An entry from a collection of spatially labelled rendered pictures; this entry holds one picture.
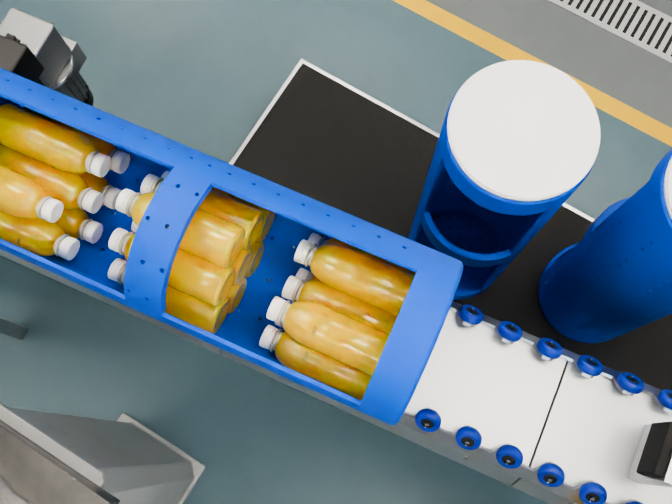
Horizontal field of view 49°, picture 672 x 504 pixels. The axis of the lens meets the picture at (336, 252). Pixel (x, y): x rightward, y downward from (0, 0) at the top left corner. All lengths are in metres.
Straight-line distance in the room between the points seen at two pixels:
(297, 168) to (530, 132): 1.05
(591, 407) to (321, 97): 1.37
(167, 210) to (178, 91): 1.52
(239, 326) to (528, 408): 0.54
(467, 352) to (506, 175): 0.33
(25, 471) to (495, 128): 0.99
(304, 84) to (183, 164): 1.27
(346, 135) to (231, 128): 0.42
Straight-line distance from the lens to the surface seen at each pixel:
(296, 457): 2.29
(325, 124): 2.35
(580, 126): 1.44
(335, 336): 1.15
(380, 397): 1.11
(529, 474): 1.40
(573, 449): 1.42
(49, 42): 1.80
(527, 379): 1.40
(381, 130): 2.34
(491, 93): 1.43
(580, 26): 2.81
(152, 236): 1.14
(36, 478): 1.33
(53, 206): 1.30
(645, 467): 1.34
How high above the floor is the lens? 2.28
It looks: 75 degrees down
